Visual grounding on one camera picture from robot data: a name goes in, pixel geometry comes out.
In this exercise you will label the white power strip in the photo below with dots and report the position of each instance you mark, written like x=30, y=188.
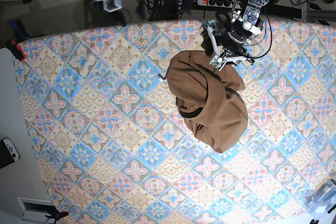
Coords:
x=213, y=5

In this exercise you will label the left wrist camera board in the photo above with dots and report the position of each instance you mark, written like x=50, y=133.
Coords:
x=218, y=62

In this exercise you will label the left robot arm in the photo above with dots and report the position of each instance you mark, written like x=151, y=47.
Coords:
x=249, y=11

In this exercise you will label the clear plastic box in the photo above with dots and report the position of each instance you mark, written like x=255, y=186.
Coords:
x=322, y=201

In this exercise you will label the game console with white controller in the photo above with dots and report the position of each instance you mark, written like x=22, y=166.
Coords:
x=8, y=153

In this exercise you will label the white floor vent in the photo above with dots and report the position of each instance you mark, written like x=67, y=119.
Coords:
x=35, y=210

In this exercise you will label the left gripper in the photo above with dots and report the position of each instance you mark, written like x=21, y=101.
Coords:
x=227, y=39

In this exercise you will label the black orange clamp bottom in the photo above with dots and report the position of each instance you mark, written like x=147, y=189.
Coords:
x=56, y=215

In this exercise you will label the red black clamp left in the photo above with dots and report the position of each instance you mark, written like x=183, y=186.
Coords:
x=15, y=49

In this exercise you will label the blue black clamp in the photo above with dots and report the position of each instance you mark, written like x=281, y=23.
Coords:
x=20, y=32

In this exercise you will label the brown t-shirt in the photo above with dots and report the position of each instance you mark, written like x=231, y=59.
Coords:
x=208, y=99

